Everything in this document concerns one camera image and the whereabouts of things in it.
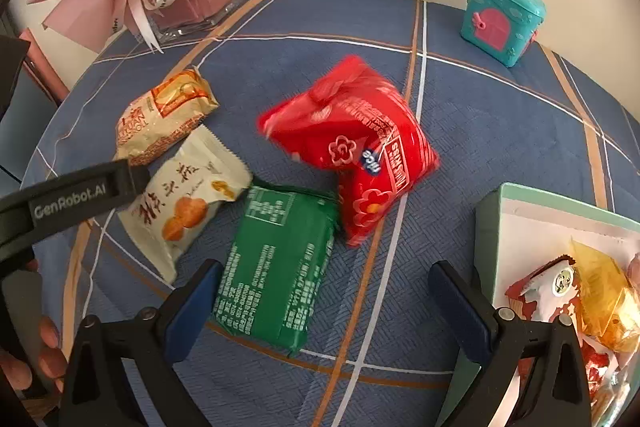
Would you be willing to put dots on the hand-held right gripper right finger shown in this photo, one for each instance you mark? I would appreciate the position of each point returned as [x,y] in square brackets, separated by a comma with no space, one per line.
[460,307]

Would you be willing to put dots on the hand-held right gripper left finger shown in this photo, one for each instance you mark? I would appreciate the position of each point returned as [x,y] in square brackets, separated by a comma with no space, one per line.
[195,307]

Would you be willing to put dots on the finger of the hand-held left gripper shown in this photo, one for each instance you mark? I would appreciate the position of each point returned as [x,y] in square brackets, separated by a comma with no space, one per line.
[132,177]

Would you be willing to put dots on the white orange cookie packet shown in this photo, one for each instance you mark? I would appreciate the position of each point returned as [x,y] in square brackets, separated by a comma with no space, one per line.
[190,202]

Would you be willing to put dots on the green snack packet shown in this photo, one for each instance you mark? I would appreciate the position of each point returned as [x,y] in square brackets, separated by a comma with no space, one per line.
[275,267]

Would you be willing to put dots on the white box with green rim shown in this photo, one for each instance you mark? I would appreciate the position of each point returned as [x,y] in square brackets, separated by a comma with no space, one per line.
[540,227]

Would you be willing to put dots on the yellow bread packet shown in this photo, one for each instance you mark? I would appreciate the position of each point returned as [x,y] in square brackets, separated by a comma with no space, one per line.
[605,292]

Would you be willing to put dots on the red flower print snack packet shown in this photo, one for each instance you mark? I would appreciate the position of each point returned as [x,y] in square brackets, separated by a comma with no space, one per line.
[360,132]

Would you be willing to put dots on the person's left hand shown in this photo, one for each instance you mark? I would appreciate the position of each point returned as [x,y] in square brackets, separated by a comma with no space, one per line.
[52,347]

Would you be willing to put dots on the beige orange snack packet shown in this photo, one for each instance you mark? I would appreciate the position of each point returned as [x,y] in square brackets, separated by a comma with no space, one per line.
[160,117]

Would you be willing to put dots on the dark grey cabinet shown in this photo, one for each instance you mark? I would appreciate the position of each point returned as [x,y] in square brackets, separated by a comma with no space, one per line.
[20,142]

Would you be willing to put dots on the brown white snack packet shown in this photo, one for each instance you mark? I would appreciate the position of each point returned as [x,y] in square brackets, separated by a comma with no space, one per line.
[550,287]

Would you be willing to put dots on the blue plaid tablecloth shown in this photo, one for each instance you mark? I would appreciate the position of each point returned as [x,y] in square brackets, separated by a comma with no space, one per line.
[475,122]

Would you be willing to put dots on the teal toy house box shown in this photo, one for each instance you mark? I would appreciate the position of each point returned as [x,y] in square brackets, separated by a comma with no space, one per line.
[500,17]

